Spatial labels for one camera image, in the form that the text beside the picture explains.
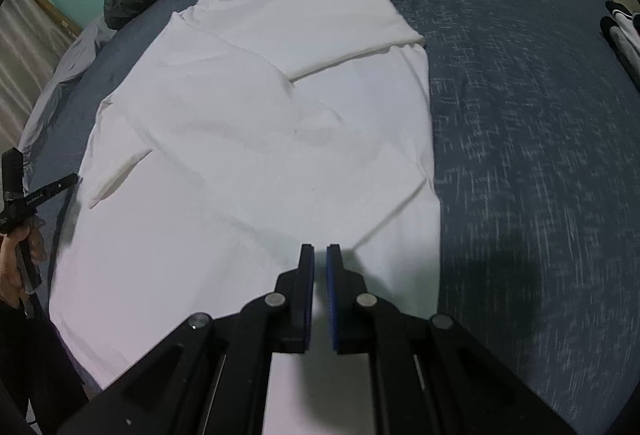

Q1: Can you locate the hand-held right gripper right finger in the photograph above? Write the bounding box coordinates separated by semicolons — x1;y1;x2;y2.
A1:
325;243;576;435

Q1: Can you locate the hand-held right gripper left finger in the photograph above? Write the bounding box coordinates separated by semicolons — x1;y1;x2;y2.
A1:
57;243;316;435

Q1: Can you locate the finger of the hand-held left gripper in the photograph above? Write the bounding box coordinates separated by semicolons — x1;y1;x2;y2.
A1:
24;172;81;208

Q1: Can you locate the white long-sleeve shirt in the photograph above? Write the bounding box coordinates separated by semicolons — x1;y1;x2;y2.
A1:
49;0;442;435

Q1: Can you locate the person's left forearm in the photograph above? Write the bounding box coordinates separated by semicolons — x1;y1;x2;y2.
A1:
0;300;91;416

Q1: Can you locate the person's left hand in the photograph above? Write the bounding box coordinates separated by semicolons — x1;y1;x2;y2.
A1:
0;222;49;305

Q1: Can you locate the beige curtain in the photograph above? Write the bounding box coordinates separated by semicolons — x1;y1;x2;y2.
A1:
0;0;81;136

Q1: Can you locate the light grey bed sheet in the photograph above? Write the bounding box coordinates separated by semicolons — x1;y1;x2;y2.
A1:
17;17;118;156

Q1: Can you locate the wooden trim strip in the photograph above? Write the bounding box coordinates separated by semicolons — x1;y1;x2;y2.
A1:
27;0;83;36

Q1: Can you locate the blue woven bedspread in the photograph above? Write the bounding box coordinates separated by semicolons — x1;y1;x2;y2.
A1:
20;0;640;435

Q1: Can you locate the black and white garment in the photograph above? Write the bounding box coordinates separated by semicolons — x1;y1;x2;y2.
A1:
600;0;640;90

